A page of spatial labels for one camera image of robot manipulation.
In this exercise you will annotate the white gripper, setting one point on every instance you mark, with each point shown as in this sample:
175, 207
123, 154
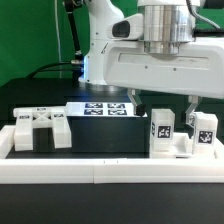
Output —
198, 70

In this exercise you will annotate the white chair seat part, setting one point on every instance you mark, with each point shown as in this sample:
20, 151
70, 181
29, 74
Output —
181, 146

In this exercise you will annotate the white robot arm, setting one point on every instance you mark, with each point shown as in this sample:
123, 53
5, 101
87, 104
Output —
165, 47

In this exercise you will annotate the white chair backrest part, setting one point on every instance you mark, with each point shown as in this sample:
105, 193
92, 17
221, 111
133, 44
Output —
30, 118

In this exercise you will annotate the white sheet with tags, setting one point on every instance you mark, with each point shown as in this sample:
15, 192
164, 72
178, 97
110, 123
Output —
100, 109

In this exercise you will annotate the white U-shaped border fence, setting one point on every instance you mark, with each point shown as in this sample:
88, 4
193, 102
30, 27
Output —
99, 171

